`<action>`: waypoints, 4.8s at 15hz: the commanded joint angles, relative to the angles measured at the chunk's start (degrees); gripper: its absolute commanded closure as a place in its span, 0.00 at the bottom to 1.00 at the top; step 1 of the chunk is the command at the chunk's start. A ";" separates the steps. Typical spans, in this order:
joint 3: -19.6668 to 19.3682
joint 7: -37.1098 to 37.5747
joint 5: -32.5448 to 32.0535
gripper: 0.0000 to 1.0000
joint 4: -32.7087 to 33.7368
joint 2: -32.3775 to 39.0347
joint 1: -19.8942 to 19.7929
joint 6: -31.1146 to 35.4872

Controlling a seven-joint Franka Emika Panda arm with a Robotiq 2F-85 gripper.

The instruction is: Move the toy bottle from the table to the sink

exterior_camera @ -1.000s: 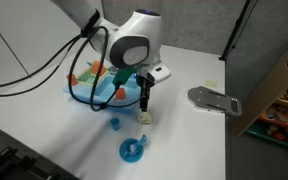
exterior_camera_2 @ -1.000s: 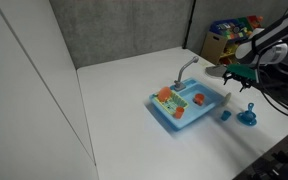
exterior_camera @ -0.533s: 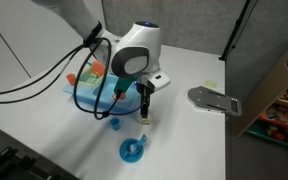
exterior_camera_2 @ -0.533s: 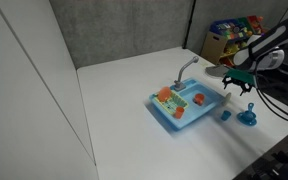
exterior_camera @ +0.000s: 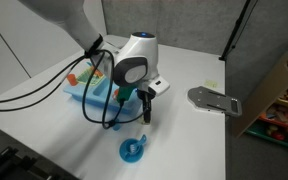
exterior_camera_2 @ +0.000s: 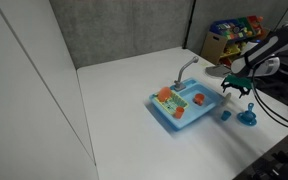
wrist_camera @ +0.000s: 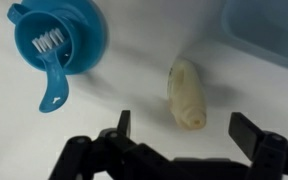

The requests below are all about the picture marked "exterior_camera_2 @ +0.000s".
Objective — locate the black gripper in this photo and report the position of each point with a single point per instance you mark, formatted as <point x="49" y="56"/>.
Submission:
<point x="234" y="87"/>

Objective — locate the cream toy bottle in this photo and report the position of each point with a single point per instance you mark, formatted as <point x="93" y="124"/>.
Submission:
<point x="226" y="100"/>

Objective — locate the black stand pole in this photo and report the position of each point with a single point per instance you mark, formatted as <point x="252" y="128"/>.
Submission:
<point x="189" y="25"/>

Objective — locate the blue toy storage bin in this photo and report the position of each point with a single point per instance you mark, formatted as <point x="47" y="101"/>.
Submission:
<point x="224" y="26"/>

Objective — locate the yellow toy dish rack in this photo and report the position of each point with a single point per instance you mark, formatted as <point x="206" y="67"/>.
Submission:
<point x="174" y="101"/>

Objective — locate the small blue toy cup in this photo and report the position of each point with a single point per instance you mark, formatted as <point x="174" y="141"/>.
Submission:
<point x="226" y="115"/>

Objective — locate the blue toy sink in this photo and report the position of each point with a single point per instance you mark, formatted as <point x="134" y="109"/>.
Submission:
<point x="204" y="91"/>

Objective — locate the wooden toy storage shelf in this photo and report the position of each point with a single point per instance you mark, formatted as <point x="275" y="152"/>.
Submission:
<point x="212" y="45"/>

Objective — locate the grey metal mounting plate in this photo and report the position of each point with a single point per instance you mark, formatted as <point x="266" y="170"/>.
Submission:
<point x="217" y="71"/>

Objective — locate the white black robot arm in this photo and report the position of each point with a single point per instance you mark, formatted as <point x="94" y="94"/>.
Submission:
<point x="267" y="43"/>

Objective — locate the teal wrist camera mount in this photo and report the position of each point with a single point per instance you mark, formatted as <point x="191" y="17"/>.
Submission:
<point x="239" y="81"/>

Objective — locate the grey toy faucet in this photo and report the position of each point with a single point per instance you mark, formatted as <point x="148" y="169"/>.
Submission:
<point x="181" y="75"/>

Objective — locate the blue toy strainer scoop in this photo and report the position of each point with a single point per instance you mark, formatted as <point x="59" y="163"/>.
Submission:
<point x="249" y="114"/>

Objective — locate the blue toy plate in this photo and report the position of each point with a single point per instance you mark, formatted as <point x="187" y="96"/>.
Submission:
<point x="250" y="122"/>

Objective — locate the orange toy plate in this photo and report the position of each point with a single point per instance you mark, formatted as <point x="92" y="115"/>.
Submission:
<point x="164" y="94"/>

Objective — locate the black equipment beside table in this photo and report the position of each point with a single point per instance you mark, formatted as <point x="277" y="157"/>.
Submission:
<point x="277" y="160"/>

